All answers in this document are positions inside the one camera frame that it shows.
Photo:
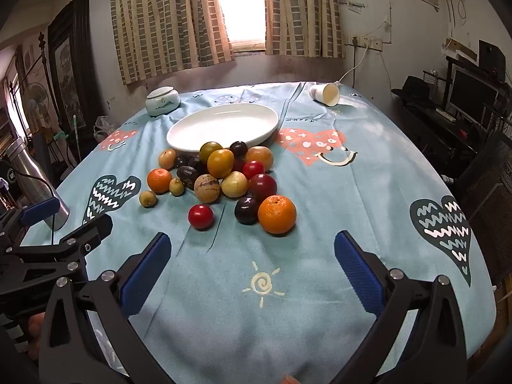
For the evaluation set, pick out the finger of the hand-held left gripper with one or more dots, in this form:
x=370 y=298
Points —
x=40 y=210
x=94 y=228

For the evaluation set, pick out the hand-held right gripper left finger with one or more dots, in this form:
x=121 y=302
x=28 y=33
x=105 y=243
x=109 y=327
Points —
x=146 y=276

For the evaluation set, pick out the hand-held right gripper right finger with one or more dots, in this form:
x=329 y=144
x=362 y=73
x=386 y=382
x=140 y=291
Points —
x=358 y=276

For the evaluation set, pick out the small green jujube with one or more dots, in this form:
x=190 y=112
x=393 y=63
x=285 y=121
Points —
x=176 y=186
x=147 y=198

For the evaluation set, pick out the red cherry tomato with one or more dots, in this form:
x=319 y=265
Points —
x=200 y=216
x=253 y=169

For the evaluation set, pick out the orange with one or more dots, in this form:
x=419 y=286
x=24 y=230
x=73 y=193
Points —
x=277 y=215
x=159 y=180

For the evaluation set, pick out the dark purple plum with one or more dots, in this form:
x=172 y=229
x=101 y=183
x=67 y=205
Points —
x=238 y=148
x=246 y=210
x=197 y=164

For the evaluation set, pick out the pale yellow plum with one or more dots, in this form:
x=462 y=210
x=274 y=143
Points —
x=234 y=184

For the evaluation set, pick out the dark red plum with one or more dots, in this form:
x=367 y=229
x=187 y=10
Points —
x=239 y=164
x=262 y=187

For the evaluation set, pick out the yellow green mango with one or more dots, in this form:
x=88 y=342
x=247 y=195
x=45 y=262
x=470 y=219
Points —
x=211 y=150

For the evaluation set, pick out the tan apple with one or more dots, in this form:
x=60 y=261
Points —
x=260 y=157

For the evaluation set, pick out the white oval plate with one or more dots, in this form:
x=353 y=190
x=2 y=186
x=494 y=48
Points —
x=224 y=126

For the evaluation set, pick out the person's left hand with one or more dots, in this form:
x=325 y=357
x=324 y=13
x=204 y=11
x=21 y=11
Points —
x=35 y=324

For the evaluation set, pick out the clear plastic bag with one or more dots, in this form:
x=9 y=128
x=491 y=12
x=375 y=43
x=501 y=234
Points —
x=102 y=128

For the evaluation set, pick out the small tan pear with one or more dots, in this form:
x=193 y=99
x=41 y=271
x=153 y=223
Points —
x=167 y=159

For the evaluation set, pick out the striped pepino melon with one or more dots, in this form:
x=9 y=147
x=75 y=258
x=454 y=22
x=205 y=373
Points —
x=207 y=188

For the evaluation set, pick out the standing fan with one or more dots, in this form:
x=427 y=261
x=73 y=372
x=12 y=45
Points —
x=36 y=100

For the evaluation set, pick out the small dark plum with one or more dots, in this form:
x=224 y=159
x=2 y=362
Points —
x=182 y=160

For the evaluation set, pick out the yellow orange mango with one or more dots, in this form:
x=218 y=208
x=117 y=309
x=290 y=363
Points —
x=220 y=163

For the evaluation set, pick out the white ceramic lidded jar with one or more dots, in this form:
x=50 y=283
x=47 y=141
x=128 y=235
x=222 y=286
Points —
x=162 y=102

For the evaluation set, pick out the dark framed picture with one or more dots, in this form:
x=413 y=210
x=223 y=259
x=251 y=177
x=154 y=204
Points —
x=68 y=68

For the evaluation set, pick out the black mesh chair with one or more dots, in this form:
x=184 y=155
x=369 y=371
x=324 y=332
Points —
x=492 y=192

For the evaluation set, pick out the black desk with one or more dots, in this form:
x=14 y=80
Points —
x=432 y=128

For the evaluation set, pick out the white remote control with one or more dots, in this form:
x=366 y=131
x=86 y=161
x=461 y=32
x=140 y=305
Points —
x=445 y=115

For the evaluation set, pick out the white paper cup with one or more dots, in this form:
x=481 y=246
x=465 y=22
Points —
x=324 y=92

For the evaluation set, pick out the black hat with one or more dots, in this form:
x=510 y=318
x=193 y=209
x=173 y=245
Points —
x=414 y=88

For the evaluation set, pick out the black computer monitor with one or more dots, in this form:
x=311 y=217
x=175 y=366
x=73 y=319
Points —
x=472 y=92

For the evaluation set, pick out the checked beige curtain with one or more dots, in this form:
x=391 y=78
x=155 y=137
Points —
x=168 y=20
x=300 y=12

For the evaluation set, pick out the black speaker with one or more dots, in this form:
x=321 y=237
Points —
x=491 y=58

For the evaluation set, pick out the bright window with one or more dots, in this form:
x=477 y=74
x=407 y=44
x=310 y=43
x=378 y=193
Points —
x=240 y=4

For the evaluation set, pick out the silver metal duct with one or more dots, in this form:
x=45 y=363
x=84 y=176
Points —
x=32 y=172

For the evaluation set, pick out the white wall socket strip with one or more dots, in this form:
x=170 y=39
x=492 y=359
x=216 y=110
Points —
x=366 y=41

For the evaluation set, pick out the wooden wall shelf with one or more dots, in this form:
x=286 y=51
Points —
x=462 y=48

